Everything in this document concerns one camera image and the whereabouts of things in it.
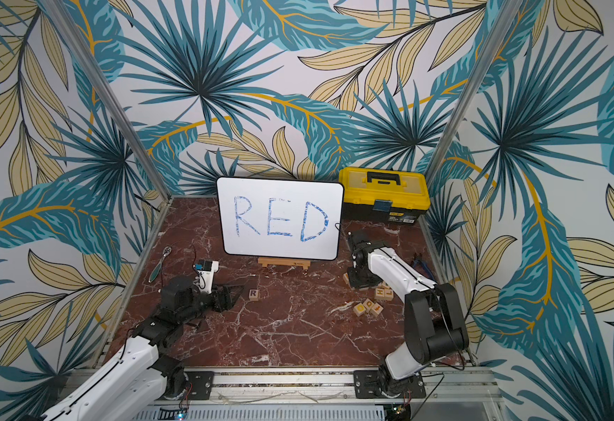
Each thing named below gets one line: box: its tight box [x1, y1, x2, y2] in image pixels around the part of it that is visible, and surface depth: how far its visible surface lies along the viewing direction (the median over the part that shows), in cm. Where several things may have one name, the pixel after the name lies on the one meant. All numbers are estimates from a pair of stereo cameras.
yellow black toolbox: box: [338, 166, 431, 225], surface depth 105 cm
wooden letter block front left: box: [352, 302, 366, 318], surface depth 88 cm
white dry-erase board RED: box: [215, 176, 345, 262], surface depth 89 cm
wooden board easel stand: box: [257, 256, 312, 271], surface depth 96 cm
